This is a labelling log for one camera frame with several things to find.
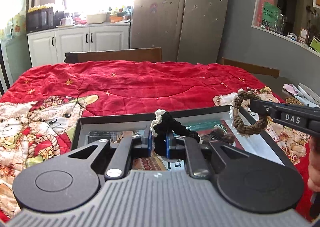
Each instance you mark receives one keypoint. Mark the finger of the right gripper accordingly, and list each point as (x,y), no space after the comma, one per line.
(262,107)

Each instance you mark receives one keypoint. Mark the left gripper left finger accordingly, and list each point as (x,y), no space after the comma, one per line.
(129,148)

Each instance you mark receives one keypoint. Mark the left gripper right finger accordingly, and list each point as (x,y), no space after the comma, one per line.
(187,148)

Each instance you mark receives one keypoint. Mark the brown braided scrunchie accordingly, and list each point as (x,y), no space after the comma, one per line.
(242,120)

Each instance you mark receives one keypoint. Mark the black white-edged scrunchie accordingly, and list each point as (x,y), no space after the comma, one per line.
(162,125)

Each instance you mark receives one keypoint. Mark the person's right hand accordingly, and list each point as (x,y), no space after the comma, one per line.
(314,165)

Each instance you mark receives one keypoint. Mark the white plate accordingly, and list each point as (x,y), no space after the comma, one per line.
(309,94)

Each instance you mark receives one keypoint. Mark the wooden bead trivet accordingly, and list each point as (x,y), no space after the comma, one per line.
(293,101)

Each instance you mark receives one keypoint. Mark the pink cloth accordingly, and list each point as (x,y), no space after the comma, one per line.
(290,88)

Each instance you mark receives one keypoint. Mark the black shallow box tray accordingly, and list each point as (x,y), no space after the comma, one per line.
(261,145)

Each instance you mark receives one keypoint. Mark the wooden chair at right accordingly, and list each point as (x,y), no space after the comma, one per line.
(251,68)

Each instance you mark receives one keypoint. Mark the red quilted blanket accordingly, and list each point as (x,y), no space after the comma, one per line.
(126,87)

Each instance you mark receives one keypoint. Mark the beige double-door refrigerator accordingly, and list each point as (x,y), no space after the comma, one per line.
(185,30)

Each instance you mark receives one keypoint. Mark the white kitchen cabinet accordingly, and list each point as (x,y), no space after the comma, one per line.
(50,46)

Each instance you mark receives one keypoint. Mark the white plastic basin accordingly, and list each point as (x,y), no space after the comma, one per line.
(97,18)

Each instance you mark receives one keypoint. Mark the white mug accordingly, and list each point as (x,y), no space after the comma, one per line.
(67,21)

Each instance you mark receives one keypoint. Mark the black microwave oven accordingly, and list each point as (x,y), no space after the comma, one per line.
(38,20)

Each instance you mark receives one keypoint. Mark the white wall shelf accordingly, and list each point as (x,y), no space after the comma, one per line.
(296,21)

